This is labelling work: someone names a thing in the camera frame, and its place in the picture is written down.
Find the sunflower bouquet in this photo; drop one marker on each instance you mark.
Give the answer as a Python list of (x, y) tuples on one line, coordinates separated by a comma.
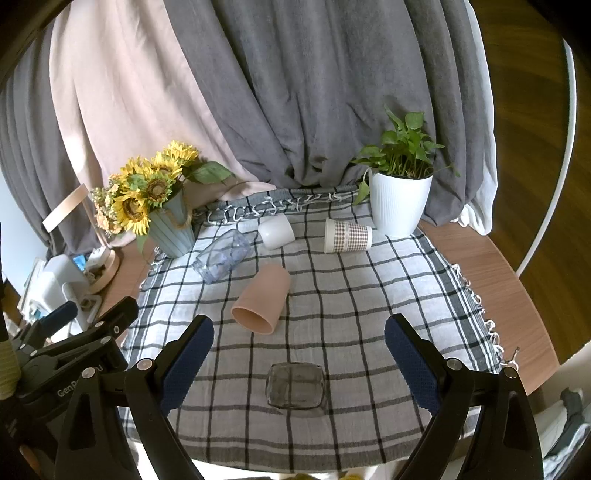
[(147, 184)]

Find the white ribbed plant pot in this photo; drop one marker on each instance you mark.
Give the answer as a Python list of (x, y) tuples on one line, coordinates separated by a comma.
[(399, 203)]

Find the grey curtain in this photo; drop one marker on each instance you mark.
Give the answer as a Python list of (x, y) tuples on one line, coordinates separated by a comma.
[(323, 83), (32, 161)]

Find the grey clear glass cup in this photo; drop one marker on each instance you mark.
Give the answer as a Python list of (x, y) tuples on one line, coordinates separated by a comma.
[(295, 386)]

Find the checked grey white tablecloth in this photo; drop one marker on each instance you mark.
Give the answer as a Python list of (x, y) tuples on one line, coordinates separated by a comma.
[(351, 314)]

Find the beige dried flower bunch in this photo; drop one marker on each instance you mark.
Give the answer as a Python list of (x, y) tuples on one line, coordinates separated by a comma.
[(102, 210)]

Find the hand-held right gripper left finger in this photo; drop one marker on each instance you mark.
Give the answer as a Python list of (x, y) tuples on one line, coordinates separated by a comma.
[(187, 367)]

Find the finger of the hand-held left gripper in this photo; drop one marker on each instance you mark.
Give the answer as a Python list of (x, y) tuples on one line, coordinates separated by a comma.
[(60, 314), (115, 319)]

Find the pink plastic cup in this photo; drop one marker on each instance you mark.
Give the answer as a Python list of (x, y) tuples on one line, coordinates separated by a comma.
[(263, 297)]

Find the pink curtain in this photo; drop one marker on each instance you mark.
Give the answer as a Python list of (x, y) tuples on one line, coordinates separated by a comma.
[(120, 92)]

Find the checked paper cup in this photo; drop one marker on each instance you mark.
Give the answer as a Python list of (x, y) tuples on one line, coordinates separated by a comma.
[(348, 235)]

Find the green pothos plant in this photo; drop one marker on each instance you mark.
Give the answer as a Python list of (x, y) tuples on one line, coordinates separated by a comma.
[(406, 147)]

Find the blue clear glass cup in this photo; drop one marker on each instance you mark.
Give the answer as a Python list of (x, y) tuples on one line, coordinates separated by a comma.
[(222, 254)]

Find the teal ribbed vase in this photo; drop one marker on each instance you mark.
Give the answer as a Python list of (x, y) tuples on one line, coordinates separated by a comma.
[(173, 230)]

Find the white appliance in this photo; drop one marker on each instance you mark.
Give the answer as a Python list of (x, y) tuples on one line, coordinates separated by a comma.
[(60, 279)]

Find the person's left forearm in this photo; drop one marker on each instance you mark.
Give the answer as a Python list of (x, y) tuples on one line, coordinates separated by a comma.
[(7, 369)]

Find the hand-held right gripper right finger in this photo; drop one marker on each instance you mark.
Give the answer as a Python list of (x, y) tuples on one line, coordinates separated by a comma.
[(412, 369)]

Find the white curved pole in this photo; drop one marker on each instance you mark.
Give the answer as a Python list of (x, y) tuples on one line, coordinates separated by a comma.
[(570, 138)]

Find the grey white cloth heap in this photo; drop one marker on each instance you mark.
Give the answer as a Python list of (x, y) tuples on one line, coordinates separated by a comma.
[(568, 429)]

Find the white sheer curtain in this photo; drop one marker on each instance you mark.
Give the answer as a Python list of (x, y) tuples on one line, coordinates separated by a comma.
[(485, 138)]

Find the white cup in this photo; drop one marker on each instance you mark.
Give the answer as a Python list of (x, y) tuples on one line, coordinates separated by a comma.
[(276, 230)]

